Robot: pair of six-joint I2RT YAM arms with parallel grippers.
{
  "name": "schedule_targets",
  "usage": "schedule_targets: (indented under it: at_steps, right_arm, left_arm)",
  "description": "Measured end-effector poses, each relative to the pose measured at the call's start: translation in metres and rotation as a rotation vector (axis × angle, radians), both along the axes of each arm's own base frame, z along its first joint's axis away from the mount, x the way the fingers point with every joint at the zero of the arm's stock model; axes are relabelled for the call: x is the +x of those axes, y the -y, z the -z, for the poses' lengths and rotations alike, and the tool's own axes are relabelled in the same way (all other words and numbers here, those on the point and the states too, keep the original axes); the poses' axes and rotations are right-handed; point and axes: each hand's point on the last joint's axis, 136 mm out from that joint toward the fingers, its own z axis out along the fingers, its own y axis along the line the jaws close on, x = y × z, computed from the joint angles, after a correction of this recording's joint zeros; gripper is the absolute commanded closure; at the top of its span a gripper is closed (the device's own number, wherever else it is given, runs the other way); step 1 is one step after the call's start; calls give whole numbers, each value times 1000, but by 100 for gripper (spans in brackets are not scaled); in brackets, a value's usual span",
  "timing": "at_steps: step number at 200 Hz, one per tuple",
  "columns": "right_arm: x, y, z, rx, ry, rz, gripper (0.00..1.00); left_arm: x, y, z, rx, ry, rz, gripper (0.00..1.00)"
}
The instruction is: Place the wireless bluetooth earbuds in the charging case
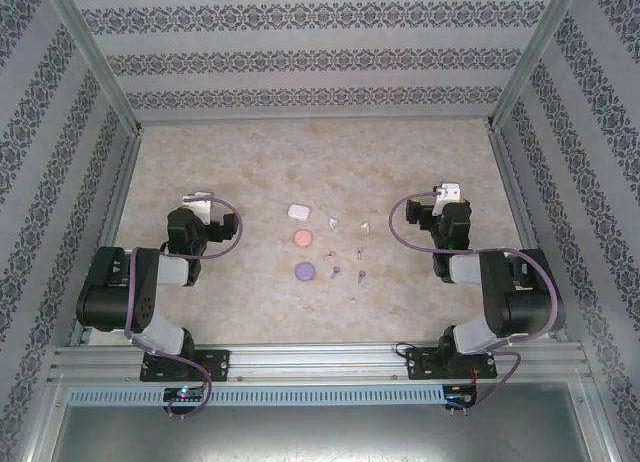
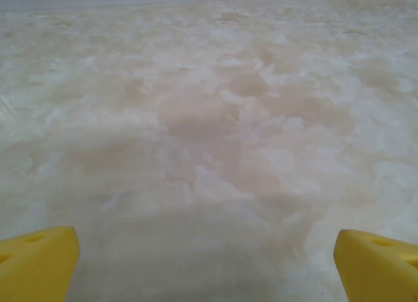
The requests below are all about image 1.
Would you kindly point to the white earbud charging case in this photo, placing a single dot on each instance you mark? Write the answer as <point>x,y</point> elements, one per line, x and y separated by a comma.
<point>299,212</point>

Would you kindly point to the pink round charging case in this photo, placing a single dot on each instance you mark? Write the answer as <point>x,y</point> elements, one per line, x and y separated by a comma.
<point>303,238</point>

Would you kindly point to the purple round charging case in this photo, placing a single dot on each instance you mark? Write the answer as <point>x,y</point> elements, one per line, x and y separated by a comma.
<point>305,272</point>

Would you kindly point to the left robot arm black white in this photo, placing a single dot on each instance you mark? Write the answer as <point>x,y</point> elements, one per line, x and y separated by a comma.
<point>110,292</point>

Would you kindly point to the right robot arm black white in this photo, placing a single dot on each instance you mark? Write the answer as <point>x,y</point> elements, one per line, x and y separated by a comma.
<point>530,302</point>

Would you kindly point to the left controller circuit board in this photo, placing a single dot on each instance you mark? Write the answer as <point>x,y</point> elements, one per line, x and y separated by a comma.
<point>184,394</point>

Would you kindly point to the controller circuit board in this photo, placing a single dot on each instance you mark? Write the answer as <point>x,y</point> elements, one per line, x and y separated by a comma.
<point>184,394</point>
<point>459,398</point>

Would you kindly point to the right controller circuit board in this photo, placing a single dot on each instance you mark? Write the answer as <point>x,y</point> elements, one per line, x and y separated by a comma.
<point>459,398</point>

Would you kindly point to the grey metal sheet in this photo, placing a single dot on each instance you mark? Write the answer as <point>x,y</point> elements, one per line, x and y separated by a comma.
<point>320,432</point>

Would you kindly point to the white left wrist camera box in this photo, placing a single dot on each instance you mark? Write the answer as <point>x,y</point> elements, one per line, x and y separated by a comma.
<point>202,209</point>

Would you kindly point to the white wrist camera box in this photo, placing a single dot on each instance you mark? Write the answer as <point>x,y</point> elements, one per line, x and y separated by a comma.
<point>202,209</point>
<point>448,194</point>

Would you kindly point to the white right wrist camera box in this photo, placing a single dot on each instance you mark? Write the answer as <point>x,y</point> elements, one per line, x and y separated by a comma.
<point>448,194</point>

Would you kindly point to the aluminium side rail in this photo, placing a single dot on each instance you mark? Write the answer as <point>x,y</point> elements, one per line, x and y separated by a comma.
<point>511,182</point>
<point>121,182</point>

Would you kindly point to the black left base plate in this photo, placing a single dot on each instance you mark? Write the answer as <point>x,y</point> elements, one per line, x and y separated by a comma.
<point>217,366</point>

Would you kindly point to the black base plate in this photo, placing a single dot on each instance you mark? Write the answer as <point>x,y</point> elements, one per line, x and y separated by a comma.
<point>217,366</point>
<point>419,366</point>

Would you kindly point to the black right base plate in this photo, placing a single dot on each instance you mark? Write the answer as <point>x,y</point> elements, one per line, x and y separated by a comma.
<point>419,366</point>

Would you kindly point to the aluminium frame post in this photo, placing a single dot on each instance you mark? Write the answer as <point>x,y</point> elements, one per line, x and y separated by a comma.
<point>95,57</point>
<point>531,57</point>

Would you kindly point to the aluminium mounting rail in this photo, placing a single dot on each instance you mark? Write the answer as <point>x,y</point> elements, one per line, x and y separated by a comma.
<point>320,362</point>

